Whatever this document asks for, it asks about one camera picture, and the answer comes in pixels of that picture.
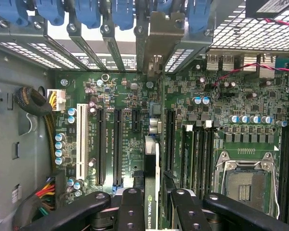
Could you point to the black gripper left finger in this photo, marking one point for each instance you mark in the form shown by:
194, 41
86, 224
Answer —
131, 211

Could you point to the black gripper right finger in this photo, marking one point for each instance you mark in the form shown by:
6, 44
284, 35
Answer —
190, 214

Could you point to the black RAM slot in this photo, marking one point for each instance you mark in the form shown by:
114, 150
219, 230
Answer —
203, 158
284, 173
210, 158
197, 158

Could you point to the green RAM stick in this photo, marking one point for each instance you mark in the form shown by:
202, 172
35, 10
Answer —
188, 156

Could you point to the CPU socket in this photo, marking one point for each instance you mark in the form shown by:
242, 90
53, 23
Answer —
248, 187

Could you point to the long PCIe expansion slot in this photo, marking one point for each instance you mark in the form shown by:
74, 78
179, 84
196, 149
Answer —
118, 144
171, 139
101, 144

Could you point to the metal socket cover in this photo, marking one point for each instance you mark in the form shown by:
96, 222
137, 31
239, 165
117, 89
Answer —
245, 164

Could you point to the white PCI expansion slot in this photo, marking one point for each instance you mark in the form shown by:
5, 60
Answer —
82, 144

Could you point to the short PCIe expansion slot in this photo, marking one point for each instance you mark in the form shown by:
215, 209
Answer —
136, 120

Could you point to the green motherboard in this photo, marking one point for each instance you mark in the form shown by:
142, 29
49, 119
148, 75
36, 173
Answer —
125, 96

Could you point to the white power connector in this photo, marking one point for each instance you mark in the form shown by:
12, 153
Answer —
60, 99

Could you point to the open grey PC case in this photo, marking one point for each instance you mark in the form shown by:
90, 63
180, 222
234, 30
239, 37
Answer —
243, 36

